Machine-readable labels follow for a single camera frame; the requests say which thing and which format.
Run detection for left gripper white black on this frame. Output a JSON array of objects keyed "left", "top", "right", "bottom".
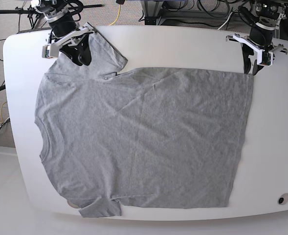
[{"left": 226, "top": 28, "right": 288, "bottom": 75}]

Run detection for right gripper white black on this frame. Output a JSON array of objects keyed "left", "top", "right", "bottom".
[{"left": 48, "top": 23, "right": 95, "bottom": 66}]

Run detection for grey T-shirt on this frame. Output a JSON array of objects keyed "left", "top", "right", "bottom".
[{"left": 35, "top": 29, "right": 254, "bottom": 218}]

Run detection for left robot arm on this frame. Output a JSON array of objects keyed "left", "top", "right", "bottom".
[{"left": 226, "top": 0, "right": 288, "bottom": 75}]

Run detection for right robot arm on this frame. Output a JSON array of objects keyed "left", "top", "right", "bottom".
[{"left": 31, "top": 0, "right": 95, "bottom": 66}]

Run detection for black tripod stand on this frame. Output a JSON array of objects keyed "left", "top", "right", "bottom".
[{"left": 0, "top": 0, "right": 104, "bottom": 30}]

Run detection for round table grommet hole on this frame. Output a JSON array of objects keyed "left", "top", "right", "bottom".
[{"left": 277, "top": 193, "right": 288, "bottom": 205}]

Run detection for tan round table grommet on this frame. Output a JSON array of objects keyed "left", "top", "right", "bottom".
[{"left": 67, "top": 200, "right": 80, "bottom": 209}]

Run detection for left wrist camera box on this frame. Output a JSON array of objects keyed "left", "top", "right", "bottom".
[{"left": 260, "top": 51, "right": 273, "bottom": 67}]

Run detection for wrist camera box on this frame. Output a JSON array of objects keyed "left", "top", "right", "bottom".
[
  {"left": 42, "top": 45, "right": 50, "bottom": 59},
  {"left": 260, "top": 51, "right": 273, "bottom": 67}
]

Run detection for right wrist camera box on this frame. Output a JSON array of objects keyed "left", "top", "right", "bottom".
[{"left": 42, "top": 45, "right": 50, "bottom": 59}]

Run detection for white cable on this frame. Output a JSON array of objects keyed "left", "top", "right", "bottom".
[{"left": 217, "top": 11, "right": 257, "bottom": 30}]

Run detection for yellow cable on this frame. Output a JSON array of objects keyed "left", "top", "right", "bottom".
[{"left": 109, "top": 2, "right": 122, "bottom": 26}]

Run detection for aluminium frame stand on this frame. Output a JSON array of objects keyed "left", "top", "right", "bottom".
[{"left": 139, "top": 0, "right": 256, "bottom": 30}]

